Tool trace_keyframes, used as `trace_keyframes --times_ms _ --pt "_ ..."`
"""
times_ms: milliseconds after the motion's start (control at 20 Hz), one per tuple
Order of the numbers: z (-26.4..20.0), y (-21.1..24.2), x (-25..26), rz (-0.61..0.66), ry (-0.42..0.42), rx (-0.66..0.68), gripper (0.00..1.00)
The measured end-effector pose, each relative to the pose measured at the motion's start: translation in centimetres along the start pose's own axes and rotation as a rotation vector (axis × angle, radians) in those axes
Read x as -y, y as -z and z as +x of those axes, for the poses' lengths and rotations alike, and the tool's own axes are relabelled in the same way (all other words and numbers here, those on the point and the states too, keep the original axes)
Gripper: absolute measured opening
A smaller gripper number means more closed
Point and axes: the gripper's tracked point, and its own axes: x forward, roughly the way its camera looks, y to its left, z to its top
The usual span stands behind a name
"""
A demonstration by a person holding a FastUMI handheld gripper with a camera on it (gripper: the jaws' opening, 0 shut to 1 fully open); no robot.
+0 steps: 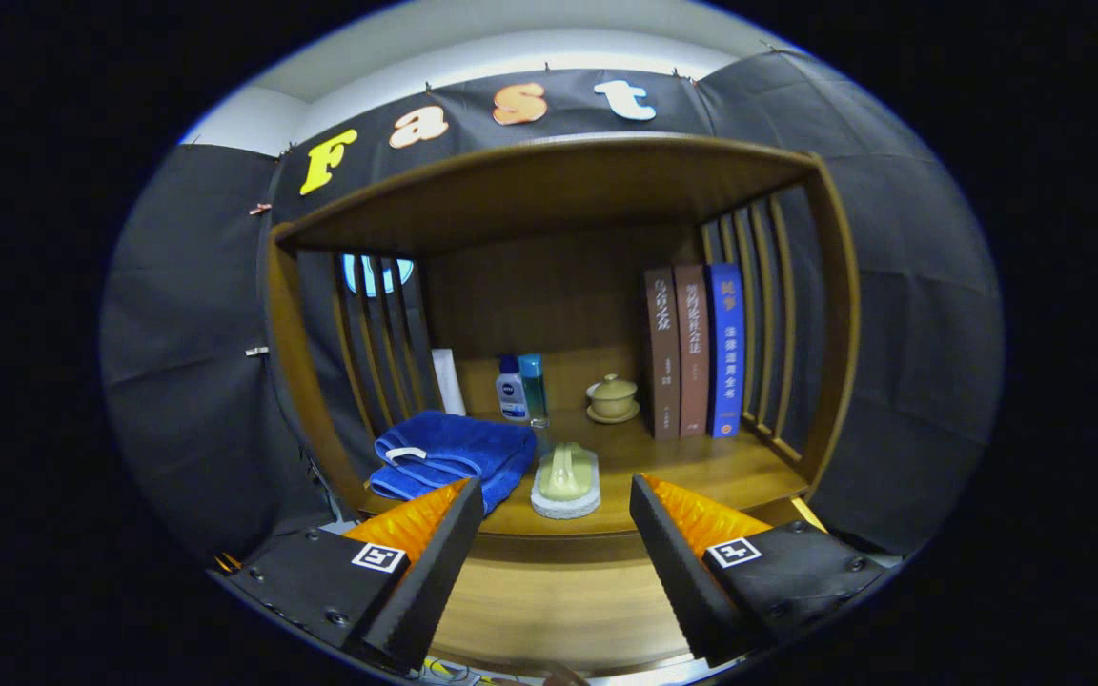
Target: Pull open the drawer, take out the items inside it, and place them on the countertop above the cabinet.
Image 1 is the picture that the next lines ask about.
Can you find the wooden drawer with black knob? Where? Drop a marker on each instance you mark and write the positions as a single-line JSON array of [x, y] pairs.
[[559, 610]]

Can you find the wooden countertop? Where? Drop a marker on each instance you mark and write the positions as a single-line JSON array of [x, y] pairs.
[[692, 472]]

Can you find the dark brown book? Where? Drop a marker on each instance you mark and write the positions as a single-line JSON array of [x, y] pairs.
[[662, 362]]

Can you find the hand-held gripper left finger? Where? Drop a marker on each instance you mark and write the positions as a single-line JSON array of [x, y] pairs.
[[435, 581]]

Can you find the beige lidded teacup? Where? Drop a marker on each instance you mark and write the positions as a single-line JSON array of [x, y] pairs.
[[614, 398]]

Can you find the white bottle with blue cap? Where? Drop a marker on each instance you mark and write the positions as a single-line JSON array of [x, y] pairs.
[[511, 395]]

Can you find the reddish brown book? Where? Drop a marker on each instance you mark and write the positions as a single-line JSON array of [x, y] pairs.
[[693, 357]]

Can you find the black backdrop cloth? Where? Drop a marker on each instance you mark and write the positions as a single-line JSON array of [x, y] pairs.
[[921, 333]]

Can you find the teal bottle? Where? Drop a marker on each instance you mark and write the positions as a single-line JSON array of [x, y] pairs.
[[535, 391]]

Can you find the brown wooden cabinet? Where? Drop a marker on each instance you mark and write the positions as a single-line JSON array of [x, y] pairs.
[[559, 191]]

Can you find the white tube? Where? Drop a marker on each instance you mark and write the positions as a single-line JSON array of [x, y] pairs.
[[448, 381]]

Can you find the folded blue towel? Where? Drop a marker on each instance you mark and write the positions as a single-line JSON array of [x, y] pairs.
[[454, 448]]

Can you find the blue book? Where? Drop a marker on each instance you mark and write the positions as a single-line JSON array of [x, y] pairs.
[[726, 353]]

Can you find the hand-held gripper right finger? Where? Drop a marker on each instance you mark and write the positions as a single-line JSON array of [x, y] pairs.
[[682, 581]]

